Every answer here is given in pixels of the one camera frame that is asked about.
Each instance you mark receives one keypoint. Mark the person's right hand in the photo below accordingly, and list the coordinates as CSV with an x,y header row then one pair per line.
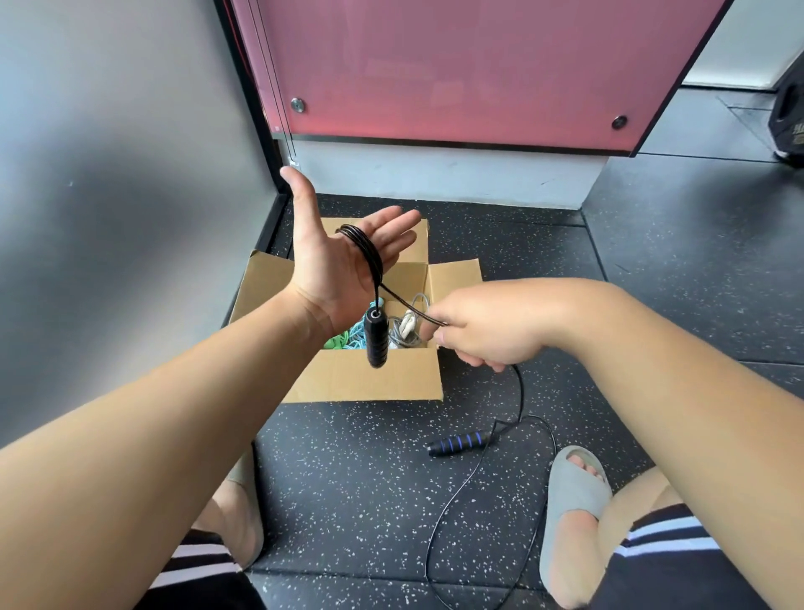
x,y
496,327

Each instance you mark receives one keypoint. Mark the person's left hand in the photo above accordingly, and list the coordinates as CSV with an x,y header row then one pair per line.
x,y
326,276

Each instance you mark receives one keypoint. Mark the brown cardboard box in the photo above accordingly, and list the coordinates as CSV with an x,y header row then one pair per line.
x,y
358,380

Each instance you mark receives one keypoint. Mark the person's right forearm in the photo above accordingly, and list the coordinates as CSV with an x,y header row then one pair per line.
x,y
691,427

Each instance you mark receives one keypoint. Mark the person's left forearm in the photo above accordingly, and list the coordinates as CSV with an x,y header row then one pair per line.
x,y
157,452

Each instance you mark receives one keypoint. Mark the silver panel bolt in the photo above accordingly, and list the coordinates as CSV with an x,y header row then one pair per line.
x,y
298,105

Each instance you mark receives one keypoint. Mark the grey right slipper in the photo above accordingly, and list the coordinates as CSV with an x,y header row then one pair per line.
x,y
571,490

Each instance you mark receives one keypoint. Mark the grey slipper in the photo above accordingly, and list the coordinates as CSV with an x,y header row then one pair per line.
x,y
571,490
248,471

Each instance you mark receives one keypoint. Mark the grey left slipper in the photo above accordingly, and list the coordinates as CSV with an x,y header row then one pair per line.
x,y
248,471

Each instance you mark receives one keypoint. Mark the dark panel bolt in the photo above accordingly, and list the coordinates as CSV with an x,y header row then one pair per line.
x,y
619,122

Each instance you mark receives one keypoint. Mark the pink glass panel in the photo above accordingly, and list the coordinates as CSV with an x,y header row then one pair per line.
x,y
477,69

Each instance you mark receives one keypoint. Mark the black white-striped shorts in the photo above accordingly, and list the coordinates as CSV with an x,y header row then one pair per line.
x,y
672,565

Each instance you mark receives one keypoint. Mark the black gym equipment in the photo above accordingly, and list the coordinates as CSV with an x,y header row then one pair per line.
x,y
788,122

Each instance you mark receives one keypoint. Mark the black wall edge trim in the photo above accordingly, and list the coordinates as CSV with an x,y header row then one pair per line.
x,y
254,107

